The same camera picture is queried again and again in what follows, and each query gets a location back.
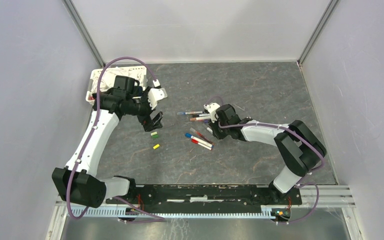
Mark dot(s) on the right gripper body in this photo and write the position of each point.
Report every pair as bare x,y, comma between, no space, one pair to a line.
220,132

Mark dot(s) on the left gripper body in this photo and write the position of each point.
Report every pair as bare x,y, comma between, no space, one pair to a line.
145,109

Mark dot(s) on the green pen cap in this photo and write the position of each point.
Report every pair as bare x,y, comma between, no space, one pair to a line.
154,135

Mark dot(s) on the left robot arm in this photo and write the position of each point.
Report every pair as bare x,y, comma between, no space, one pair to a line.
77,181

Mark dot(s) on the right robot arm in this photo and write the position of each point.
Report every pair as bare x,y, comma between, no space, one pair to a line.
302,152

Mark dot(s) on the dark blue cap pen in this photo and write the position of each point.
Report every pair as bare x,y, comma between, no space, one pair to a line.
204,115

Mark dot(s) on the red cap white pen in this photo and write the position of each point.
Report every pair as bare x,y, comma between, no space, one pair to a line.
201,144

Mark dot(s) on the blue cap silver pen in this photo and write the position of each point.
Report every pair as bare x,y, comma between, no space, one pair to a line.
182,113

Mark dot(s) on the brown cap pen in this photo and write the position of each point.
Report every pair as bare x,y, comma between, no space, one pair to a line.
200,118

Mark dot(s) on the blue cap white pen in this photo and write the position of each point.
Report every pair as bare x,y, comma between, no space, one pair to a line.
188,135

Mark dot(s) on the white plastic basket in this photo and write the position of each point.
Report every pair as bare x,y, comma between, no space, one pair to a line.
112,81

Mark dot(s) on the white cloth in basket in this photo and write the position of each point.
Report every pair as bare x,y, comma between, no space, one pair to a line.
109,76

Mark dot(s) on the right base electronics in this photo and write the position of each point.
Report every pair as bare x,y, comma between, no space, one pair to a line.
281,215

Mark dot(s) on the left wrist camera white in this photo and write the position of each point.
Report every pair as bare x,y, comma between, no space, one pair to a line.
155,95

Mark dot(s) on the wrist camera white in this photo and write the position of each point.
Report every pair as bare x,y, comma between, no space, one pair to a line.
211,108
155,95

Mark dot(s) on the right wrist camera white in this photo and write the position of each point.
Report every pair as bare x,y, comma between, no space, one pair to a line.
211,108

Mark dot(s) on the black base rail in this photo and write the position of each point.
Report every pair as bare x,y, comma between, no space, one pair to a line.
210,198

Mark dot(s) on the grey slotted cable duct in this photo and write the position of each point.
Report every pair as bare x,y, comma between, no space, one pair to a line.
123,212

